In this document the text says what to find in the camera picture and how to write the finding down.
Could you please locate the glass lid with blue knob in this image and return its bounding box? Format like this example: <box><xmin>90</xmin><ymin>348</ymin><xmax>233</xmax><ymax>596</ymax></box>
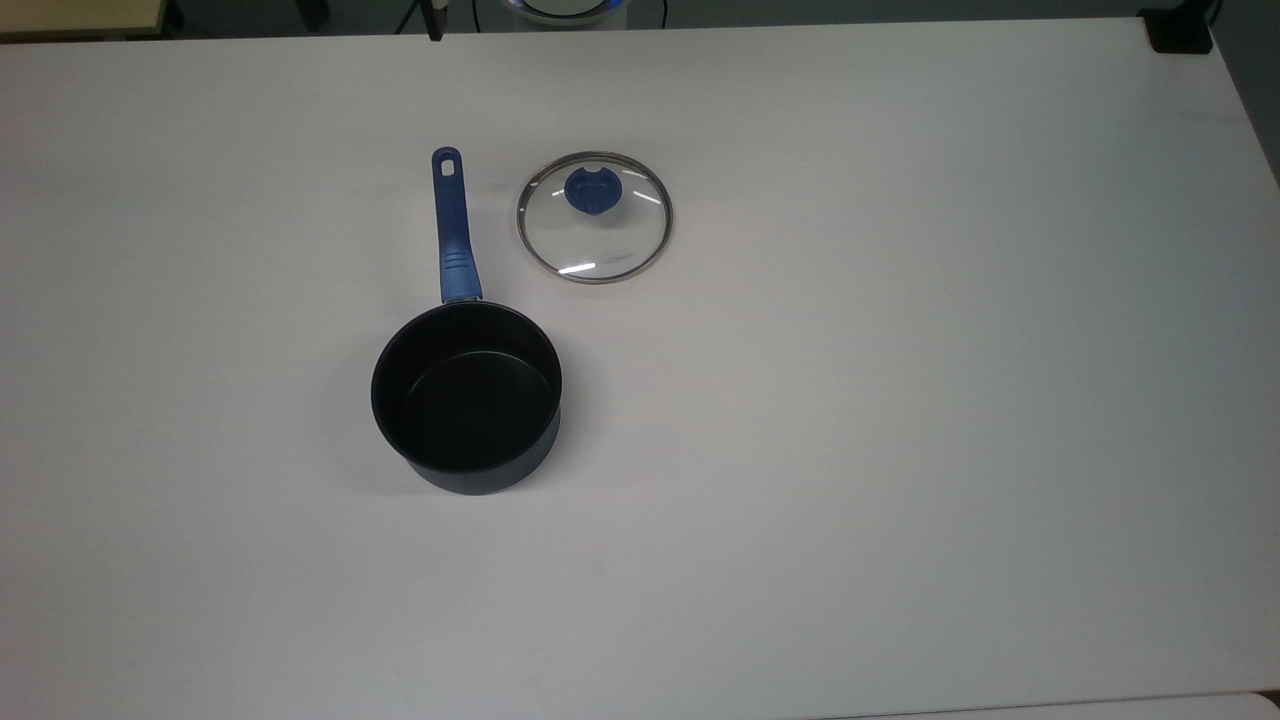
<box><xmin>516</xmin><ymin>151</ymin><xmax>674</xmax><ymax>286</ymax></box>

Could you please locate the white adjacent table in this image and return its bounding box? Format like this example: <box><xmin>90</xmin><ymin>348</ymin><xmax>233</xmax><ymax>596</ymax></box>
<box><xmin>820</xmin><ymin>689</ymin><xmax>1280</xmax><ymax>720</ymax></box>

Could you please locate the black table clamp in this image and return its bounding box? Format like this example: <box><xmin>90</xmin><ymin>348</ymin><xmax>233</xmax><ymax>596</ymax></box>
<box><xmin>1143</xmin><ymin>0</ymin><xmax>1217</xmax><ymax>55</ymax></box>

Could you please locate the light wooden table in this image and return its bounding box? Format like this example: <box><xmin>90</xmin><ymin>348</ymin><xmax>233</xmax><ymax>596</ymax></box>
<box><xmin>0</xmin><ymin>0</ymin><xmax>169</xmax><ymax>42</ymax></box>

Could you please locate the black saucepan with blue handle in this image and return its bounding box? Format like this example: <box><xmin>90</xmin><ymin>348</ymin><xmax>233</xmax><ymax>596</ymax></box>
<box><xmin>370</xmin><ymin>147</ymin><xmax>564</xmax><ymax>497</ymax></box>

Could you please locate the white robot base blue ring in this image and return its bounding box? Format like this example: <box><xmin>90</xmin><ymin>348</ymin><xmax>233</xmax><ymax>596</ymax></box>
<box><xmin>497</xmin><ymin>0</ymin><xmax>632</xmax><ymax>29</ymax></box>

